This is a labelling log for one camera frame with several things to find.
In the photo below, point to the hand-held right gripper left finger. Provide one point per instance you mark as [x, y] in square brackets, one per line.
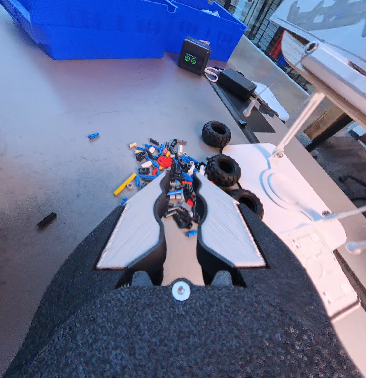
[132, 236]

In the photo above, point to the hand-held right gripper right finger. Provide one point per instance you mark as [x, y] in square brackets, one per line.
[227, 233]

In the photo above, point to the pile of small toy parts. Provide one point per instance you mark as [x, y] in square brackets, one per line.
[183, 212]

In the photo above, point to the grey desk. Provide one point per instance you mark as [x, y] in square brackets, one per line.
[53, 118]

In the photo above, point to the black toy tyre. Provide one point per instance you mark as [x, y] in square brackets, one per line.
[212, 174]
[208, 138]
[258, 206]

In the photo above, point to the yellow toy axle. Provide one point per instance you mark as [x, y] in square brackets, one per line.
[124, 184]

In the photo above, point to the metal book stand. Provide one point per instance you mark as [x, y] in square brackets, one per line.
[259, 165]

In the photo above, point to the black toy pin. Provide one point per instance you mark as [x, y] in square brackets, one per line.
[47, 220]

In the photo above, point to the white sticker sheet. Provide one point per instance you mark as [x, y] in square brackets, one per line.
[315, 265]

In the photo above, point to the white paper sheet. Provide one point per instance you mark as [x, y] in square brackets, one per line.
[271, 100]

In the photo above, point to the black power adapter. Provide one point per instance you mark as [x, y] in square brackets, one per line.
[236, 84]

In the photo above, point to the black timer device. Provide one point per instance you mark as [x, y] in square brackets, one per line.
[194, 50]

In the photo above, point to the clear plastic bag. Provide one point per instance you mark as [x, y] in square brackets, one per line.
[210, 12]

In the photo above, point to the toy instruction booklet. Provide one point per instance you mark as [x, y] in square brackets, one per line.
[333, 17]

